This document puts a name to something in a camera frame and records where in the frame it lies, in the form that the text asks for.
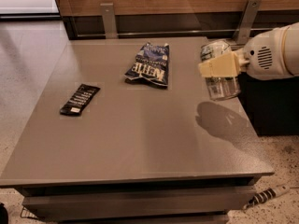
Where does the grey table with drawers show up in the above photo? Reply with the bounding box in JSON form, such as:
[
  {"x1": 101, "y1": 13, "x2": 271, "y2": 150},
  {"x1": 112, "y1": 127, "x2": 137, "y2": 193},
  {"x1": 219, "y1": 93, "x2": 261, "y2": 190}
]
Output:
[{"x1": 1, "y1": 37, "x2": 273, "y2": 224}]

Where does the blue Kettle chips bag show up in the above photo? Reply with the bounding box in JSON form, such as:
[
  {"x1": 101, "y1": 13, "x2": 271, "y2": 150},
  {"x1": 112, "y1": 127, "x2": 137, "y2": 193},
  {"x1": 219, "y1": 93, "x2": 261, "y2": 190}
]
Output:
[{"x1": 125, "y1": 42, "x2": 170, "y2": 88}]

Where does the black snack bar wrapper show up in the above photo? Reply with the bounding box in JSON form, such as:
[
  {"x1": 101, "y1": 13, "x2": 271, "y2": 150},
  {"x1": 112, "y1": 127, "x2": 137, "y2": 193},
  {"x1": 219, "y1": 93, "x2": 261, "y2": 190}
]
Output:
[{"x1": 60, "y1": 84, "x2": 100, "y2": 117}]

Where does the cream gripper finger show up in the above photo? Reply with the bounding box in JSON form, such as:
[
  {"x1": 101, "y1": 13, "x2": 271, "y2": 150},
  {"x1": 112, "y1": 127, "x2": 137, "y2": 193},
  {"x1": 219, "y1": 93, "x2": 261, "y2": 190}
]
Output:
[{"x1": 198, "y1": 51, "x2": 241, "y2": 77}]

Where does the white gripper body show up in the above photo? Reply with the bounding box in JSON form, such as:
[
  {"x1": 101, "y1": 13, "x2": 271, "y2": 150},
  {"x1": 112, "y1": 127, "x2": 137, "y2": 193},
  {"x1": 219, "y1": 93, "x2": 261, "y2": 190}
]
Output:
[{"x1": 236, "y1": 25, "x2": 294, "y2": 80}]

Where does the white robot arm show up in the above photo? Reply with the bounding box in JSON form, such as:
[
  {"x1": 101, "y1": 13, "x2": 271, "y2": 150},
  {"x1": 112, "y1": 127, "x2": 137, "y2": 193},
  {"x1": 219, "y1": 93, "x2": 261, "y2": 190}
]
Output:
[{"x1": 198, "y1": 23, "x2": 299, "y2": 80}]

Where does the right metal bracket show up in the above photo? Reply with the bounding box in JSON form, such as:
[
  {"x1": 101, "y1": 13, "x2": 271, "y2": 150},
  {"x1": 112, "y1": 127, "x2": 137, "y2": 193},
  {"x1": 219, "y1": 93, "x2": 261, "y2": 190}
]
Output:
[{"x1": 233, "y1": 0, "x2": 262, "y2": 46}]

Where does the metal bracket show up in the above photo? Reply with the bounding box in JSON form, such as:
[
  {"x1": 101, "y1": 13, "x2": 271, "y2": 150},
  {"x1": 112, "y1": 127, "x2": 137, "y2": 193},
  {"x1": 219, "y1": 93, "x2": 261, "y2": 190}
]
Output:
[
  {"x1": 100, "y1": 3, "x2": 118, "y2": 39},
  {"x1": 233, "y1": 0, "x2": 262, "y2": 46}
]

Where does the striped black white cable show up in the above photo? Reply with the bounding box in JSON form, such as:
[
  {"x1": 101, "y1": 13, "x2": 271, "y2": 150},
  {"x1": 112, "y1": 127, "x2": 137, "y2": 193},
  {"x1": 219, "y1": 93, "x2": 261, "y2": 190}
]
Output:
[{"x1": 243, "y1": 184, "x2": 292, "y2": 210}]

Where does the left metal bracket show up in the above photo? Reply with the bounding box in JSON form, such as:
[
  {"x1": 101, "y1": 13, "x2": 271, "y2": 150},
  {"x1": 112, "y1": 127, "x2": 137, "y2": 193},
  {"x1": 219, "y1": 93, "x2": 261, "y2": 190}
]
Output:
[{"x1": 100, "y1": 3, "x2": 118, "y2": 39}]

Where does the black object at corner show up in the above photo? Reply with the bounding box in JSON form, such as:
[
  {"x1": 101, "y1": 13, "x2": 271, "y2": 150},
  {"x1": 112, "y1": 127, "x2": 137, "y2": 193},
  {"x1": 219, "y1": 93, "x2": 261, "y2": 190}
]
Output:
[{"x1": 0, "y1": 203, "x2": 8, "y2": 224}]

